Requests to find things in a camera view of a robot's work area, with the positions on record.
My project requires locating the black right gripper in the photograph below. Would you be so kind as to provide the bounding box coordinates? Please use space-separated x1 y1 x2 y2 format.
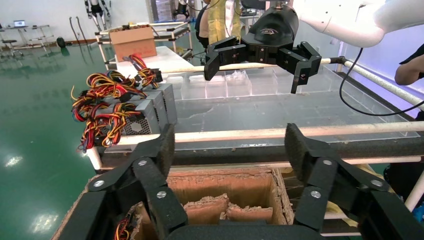
203 3 323 95

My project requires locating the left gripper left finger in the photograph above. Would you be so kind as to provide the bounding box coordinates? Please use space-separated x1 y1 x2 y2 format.
52 123 189 240

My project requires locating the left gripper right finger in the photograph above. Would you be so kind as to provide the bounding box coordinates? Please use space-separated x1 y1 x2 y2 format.
284 123 424 240

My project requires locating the person forearm black sleeve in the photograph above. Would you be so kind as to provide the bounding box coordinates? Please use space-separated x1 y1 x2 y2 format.
394 43 424 86

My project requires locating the clear acrylic divider tray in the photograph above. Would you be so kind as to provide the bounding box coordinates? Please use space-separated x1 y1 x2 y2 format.
165 64 421 139

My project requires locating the person in yellow vest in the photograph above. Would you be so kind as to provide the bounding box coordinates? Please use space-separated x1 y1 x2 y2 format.
207 0 242 46

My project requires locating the person in black shirt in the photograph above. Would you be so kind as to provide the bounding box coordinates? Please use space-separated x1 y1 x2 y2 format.
194 0 213 49

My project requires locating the worn cardboard divider box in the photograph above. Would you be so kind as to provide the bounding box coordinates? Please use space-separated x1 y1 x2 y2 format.
51 167 296 240

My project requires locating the white pipe cart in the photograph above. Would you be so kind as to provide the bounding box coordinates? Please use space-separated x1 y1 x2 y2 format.
94 20 194 67

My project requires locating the white side table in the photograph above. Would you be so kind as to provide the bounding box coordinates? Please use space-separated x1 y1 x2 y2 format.
115 45 196 79

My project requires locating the brown cardboard box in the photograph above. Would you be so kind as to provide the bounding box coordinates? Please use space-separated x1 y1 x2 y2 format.
108 24 158 63

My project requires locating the humanoid robot figure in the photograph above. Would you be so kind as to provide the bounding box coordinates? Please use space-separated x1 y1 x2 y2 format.
83 0 113 32

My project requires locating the black stool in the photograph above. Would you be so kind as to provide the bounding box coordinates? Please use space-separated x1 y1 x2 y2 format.
0 39 25 58

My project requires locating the gray power supply with wires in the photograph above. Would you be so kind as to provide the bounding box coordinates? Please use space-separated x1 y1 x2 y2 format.
71 70 169 134
71 96 161 154
123 53 179 126
113 210 138 240

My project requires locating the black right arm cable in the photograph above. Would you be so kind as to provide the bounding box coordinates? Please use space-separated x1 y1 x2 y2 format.
338 47 424 117

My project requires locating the metal frame desk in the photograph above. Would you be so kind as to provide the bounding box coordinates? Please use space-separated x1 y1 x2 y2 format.
0 23 56 57

